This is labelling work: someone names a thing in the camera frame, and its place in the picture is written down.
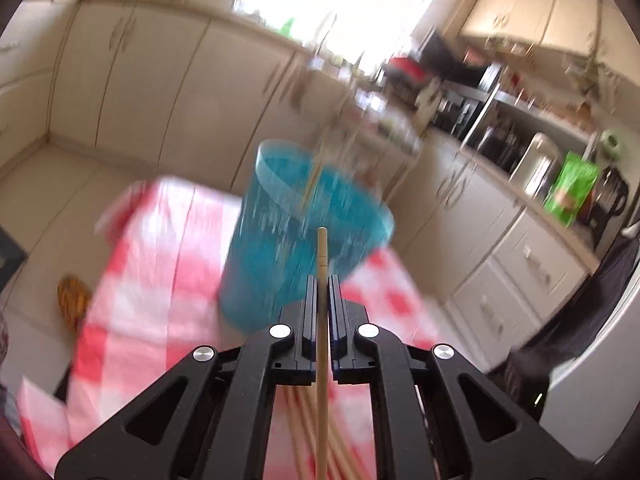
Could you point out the white rolling storage cart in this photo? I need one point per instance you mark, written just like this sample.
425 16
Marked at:
369 138

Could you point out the white electric kettle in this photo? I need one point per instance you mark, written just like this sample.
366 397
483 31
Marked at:
538 168

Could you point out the green snack bag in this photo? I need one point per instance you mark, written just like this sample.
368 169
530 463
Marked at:
571 188

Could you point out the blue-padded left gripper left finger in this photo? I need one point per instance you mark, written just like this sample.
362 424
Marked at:
297 362

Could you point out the black toaster oven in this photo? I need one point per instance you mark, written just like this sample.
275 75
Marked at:
459 109

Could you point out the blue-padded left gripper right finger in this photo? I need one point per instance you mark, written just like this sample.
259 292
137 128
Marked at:
350 365

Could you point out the red white checkered tablecloth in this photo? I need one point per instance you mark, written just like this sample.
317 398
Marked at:
156 302

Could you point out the yellow patterned slipper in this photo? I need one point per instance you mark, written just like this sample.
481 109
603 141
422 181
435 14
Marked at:
74 298

